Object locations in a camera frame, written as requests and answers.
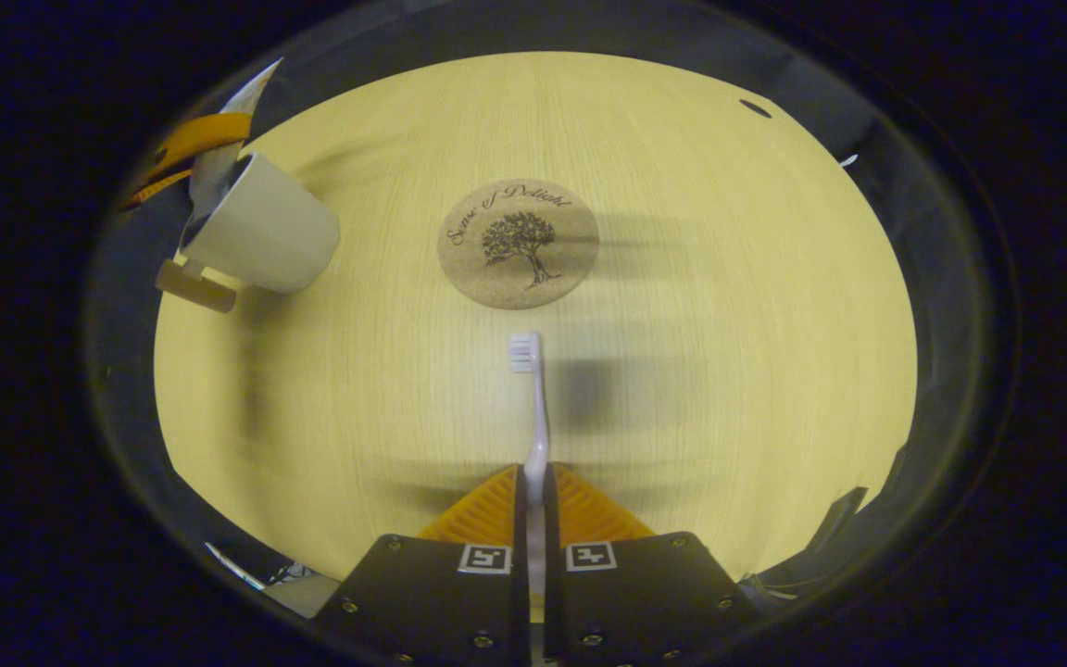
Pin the round cork coaster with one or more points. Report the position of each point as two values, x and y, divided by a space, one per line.
496 278

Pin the white toothbrush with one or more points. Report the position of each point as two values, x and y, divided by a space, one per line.
539 435

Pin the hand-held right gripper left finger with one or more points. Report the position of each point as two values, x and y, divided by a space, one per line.
520 593

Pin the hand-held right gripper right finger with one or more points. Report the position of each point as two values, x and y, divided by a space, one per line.
552 593

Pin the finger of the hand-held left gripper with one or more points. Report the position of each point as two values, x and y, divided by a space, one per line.
200 134
158 188

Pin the white toothpaste tube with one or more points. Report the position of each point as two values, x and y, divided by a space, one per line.
219 167

